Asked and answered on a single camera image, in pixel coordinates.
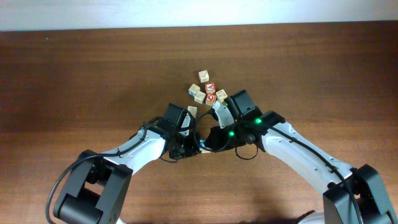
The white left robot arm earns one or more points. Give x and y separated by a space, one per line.
96 184

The wooden block yellow side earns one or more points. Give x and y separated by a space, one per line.
221 95

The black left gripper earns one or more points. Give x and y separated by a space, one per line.
192 149

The wooden block top middle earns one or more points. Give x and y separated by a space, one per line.
203 76

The wooden block blue side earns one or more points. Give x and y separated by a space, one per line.
193 90

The plain wooden block centre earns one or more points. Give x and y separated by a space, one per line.
200 97

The red letter Q block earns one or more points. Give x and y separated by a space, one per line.
210 99

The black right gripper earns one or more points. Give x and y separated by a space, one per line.
213 140

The wooden letter X block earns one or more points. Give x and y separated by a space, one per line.
203 148

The wooden block lower left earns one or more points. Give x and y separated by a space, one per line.
193 110

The red letter V block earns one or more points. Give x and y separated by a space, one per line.
210 88

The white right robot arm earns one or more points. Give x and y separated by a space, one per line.
350 195

